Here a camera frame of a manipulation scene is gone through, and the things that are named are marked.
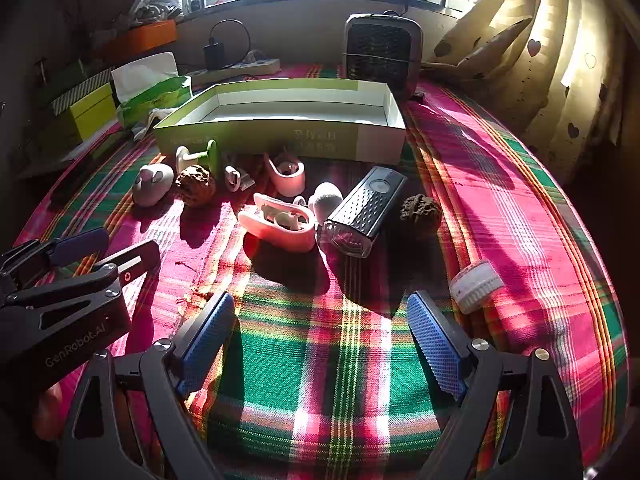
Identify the black bike light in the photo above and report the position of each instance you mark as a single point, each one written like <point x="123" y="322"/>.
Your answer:
<point x="365" y="205"/>

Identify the green cardboard box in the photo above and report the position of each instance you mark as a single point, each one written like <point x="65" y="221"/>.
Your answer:
<point x="250" y="135"/>

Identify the heart-print curtain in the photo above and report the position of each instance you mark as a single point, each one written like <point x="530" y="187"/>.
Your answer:
<point x="550" y="35"/>

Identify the pink plastic clip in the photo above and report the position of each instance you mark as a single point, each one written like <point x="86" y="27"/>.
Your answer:
<point x="295" y="182"/>
<point x="290" y="240"/>

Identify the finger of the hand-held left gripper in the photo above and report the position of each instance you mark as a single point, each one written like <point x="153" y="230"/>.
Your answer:
<point x="80" y="247"/>
<point x="135" y="262"/>

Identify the white power strip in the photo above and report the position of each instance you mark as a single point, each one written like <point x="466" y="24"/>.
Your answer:
<point x="260" y="66"/>

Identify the grey desktop fan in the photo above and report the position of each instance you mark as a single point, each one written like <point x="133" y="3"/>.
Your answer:
<point x="380" y="50"/>

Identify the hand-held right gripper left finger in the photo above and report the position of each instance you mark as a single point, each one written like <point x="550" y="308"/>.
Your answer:
<point x="207" y="340"/>

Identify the yellow-green box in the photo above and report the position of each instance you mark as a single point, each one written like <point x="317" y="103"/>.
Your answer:
<point x="92" y="110"/>

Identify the white round brush head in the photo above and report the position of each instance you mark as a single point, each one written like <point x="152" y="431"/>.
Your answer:
<point x="475" y="287"/>

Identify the plaid blanket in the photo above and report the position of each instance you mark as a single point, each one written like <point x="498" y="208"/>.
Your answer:
<point x="350" y="360"/>

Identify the white and green spool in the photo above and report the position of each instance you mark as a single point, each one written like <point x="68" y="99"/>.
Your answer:
<point x="212" y="155"/>

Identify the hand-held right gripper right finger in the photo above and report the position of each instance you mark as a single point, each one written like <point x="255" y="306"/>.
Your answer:
<point x="435" y="345"/>

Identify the brown textured walnut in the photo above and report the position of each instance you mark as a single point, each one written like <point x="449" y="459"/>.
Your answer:
<point x="196" y="186"/>
<point x="421" y="212"/>

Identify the small black plug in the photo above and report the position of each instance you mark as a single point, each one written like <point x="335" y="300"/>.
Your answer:
<point x="417" y="96"/>

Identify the orange box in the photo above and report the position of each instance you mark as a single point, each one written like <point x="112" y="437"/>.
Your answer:
<point x="145" y="37"/>

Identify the pile of plastic bags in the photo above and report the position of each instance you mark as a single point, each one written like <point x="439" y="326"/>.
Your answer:
<point x="155" y="5"/>

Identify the black power adapter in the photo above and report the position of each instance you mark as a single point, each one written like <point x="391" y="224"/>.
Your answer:
<point x="215" y="55"/>

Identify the white round gadget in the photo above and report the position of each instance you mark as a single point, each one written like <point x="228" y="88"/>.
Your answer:
<point x="152" y="185"/>

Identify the person's left hand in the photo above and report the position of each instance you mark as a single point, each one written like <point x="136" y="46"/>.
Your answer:
<point x="50" y="410"/>

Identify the green tissue pack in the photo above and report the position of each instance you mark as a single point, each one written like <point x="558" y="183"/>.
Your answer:
<point x="155" y="97"/>

